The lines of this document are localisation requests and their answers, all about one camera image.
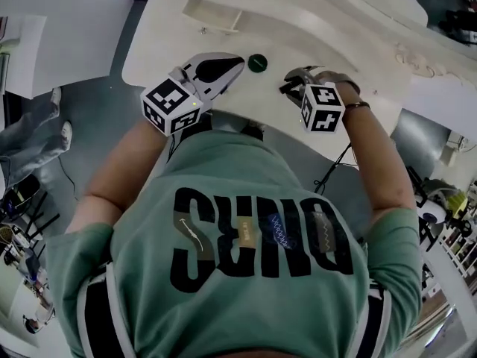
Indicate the white side table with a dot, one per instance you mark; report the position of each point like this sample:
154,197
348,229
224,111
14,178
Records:
74,32

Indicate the white round machine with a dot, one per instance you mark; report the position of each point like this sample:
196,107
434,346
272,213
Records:
430,218

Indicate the green printed t-shirt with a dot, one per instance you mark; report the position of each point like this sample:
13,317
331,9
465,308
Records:
242,311

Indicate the white vanity table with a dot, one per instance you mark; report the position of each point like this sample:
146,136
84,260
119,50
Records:
298,32

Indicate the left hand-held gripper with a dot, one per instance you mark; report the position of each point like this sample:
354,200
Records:
175,103

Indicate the person's left forearm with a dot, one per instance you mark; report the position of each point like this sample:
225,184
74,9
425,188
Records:
123,162

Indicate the dark green round makeup compact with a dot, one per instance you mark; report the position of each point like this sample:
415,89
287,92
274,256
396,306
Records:
257,63

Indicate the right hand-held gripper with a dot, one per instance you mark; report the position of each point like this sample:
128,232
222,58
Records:
322,106

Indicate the person's right hand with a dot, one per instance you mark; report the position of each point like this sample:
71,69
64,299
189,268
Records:
344,86

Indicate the person's right forearm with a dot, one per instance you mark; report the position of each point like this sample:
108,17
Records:
376,155

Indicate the black folding stand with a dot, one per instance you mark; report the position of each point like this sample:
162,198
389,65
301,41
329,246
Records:
33,215

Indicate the white shelf rack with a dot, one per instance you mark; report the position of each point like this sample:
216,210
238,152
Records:
460,256

